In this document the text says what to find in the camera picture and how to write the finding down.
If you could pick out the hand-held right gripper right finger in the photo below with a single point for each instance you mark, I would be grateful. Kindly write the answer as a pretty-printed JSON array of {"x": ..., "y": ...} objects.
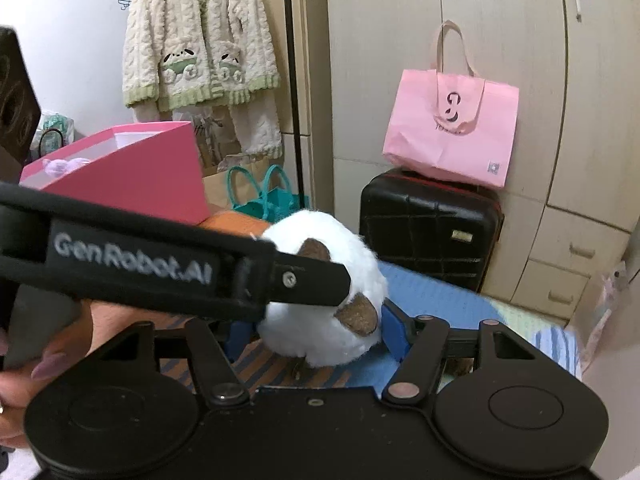
[{"x": 395, "y": 330}]

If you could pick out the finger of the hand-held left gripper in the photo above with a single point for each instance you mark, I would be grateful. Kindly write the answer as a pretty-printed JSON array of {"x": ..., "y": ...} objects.
[{"x": 310, "y": 280}]

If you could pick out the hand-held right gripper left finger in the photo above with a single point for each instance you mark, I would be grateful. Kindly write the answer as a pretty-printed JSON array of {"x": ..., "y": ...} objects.
[{"x": 240, "y": 340}]

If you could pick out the white brown plush toy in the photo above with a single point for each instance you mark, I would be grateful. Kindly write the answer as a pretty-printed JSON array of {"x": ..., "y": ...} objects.
[{"x": 320, "y": 340}]

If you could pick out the pink cardboard box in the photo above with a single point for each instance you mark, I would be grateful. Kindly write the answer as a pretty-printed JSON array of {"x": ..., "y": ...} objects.
[{"x": 150, "y": 185}]

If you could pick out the purple plush toy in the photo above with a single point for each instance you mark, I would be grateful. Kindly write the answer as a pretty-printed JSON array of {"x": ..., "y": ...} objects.
[{"x": 57, "y": 166}]

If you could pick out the person's left hand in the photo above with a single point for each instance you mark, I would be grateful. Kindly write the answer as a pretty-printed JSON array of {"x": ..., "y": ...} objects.
[{"x": 20, "y": 400}]

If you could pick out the patchwork blanket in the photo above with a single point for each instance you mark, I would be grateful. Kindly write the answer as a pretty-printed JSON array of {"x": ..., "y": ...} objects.
[{"x": 435, "y": 300}]

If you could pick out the teal woven handbag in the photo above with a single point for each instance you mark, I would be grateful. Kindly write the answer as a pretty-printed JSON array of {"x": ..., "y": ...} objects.
[{"x": 270, "y": 207}]

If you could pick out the black suitcase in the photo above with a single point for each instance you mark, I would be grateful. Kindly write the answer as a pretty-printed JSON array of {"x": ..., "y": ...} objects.
[{"x": 425, "y": 230}]

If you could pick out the brown paper bag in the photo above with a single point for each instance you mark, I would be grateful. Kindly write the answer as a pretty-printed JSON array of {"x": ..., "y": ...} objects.
[{"x": 217, "y": 185}]

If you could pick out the white printed plastic pack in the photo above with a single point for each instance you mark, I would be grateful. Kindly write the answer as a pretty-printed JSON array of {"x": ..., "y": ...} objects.
[{"x": 57, "y": 125}]

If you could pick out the cream fleece pants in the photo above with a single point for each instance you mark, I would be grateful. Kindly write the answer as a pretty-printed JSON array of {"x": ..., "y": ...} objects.
[{"x": 255, "y": 125}]

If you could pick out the pink tote bag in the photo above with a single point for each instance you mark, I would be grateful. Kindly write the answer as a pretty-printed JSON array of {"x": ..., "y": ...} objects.
[{"x": 450, "y": 150}]

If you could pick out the beige wooden panel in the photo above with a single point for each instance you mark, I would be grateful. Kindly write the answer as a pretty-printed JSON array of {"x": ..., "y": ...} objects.
[{"x": 310, "y": 60}]

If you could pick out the black metal clothes rack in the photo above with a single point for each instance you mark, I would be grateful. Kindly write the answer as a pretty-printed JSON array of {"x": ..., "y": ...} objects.
[{"x": 290, "y": 60}]

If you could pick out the cream fleece jacket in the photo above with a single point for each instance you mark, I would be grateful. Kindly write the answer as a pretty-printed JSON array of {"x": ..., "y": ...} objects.
[{"x": 165, "y": 35}]

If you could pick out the beige wardrobe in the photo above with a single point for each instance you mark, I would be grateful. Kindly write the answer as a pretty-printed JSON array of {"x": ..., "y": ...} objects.
[{"x": 525, "y": 35}]

